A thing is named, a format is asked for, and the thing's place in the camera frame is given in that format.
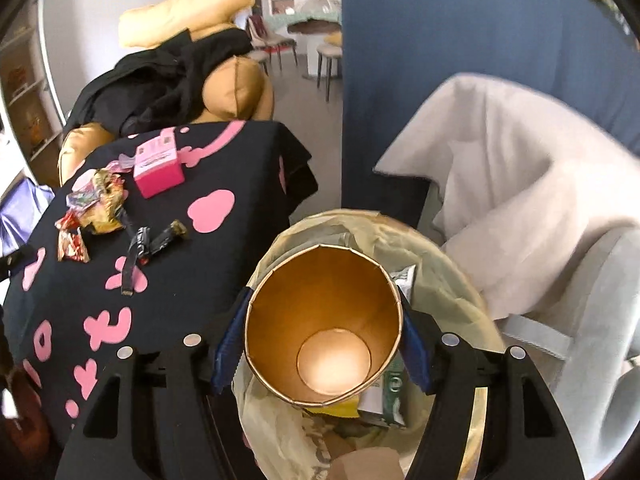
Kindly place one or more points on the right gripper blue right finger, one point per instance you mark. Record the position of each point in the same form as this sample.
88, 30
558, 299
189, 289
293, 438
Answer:
412, 349

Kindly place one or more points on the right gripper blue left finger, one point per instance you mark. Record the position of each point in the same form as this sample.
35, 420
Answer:
231, 347

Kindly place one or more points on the green white snack packet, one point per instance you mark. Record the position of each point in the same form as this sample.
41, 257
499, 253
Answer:
383, 403

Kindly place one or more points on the yellow snack bag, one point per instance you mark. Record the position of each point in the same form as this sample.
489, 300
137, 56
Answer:
347, 408

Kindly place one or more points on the red paper cup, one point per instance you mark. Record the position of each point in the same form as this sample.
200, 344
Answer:
311, 321

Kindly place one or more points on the black coffee stick sachet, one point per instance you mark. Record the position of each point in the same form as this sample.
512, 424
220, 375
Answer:
144, 247

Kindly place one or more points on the gold cartoon snack wrapper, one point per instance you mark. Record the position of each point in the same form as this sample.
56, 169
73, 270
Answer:
103, 217

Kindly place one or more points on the red noodle snack packet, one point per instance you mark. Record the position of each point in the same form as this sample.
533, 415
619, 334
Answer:
71, 245

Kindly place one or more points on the pink candy wrapper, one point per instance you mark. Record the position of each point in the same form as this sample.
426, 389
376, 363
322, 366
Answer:
85, 192

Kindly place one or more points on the black pink Kitty table cloth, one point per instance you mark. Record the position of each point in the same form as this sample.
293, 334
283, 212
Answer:
65, 320

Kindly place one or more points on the pink tissue box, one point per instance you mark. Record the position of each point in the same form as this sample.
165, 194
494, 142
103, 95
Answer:
157, 166

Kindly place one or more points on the beige blanket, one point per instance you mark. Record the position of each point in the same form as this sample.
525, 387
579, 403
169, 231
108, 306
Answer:
527, 185

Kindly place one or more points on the purple plastic bag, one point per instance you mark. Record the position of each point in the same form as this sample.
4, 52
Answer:
21, 210

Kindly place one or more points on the orange leather sofa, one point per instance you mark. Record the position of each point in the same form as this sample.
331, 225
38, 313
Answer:
238, 89

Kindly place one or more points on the black jacket on sofa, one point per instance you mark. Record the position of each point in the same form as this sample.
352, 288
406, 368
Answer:
156, 88

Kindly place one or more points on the beige dining chair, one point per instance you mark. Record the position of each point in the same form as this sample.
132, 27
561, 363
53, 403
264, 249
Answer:
264, 39

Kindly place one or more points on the wooden display shelf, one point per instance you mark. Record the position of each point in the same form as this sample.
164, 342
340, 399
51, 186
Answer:
31, 115

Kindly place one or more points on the blue fabric partition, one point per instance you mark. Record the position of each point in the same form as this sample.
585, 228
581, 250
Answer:
397, 52

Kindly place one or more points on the dining table with cover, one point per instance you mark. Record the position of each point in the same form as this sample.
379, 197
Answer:
309, 23

